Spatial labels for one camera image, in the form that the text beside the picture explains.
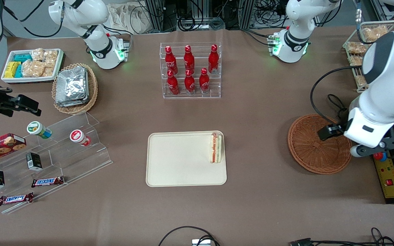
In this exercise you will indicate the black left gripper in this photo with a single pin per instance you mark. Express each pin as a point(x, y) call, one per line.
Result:
point(337, 129)

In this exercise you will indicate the triangular sandwich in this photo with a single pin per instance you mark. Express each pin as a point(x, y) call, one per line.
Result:
point(215, 147)

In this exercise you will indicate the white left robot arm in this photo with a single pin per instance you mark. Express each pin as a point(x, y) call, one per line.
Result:
point(388, 85)

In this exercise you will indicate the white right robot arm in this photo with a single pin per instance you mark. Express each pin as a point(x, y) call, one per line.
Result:
point(80, 13)

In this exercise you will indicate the round brown wicker basket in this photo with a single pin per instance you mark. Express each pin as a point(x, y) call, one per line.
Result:
point(306, 153)

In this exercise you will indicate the oval tan wicker basket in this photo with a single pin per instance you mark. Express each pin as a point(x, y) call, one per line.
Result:
point(92, 89)

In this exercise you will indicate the cream plastic tray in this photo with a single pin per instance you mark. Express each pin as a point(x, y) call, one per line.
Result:
point(176, 160)

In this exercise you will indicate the yellow snack packet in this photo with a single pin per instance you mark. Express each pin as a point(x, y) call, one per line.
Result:
point(11, 69)

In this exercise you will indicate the teal snack packet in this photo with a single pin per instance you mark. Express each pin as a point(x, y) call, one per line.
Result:
point(22, 57)
point(18, 71)

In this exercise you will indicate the white rectangular snack bin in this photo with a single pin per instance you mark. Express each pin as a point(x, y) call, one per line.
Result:
point(29, 80)

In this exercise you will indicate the green lid snack cup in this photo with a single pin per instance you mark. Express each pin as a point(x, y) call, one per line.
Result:
point(38, 129)

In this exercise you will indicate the clear rice cracker bag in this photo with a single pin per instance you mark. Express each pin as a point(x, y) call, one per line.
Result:
point(37, 54)
point(50, 58)
point(33, 68)

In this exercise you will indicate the red emergency stop button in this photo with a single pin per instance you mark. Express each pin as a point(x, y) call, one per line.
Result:
point(381, 158)

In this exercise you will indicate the clear fried snack bag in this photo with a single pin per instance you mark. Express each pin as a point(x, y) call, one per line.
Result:
point(356, 60)
point(361, 81)
point(375, 33)
point(355, 48)

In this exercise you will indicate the silver foil pack stack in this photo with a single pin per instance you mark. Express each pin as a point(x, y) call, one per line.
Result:
point(72, 85)

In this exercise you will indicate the black machine with yellow panel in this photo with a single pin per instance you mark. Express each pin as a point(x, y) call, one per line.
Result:
point(393, 184)

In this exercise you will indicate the red lid snack cup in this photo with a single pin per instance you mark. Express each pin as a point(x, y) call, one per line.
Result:
point(78, 136)

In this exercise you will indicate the snickers bar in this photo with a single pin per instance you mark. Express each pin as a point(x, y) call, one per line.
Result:
point(48, 181)
point(15, 199)

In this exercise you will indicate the clear acrylic stepped shelf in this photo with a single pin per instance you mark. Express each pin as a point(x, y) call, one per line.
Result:
point(80, 160)

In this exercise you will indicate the clear acrylic bottle rack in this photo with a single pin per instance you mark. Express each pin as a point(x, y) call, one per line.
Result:
point(217, 89)

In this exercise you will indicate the red cola bottle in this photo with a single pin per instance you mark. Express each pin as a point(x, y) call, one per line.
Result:
point(170, 61)
point(173, 84)
point(189, 83)
point(204, 82)
point(189, 58)
point(213, 58)

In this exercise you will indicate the white plastic bag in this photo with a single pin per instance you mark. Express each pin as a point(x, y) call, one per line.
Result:
point(128, 17)

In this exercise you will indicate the small grey device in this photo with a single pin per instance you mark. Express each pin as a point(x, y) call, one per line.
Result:
point(201, 242)

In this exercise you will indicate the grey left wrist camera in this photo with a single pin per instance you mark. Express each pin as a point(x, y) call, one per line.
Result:
point(359, 151)

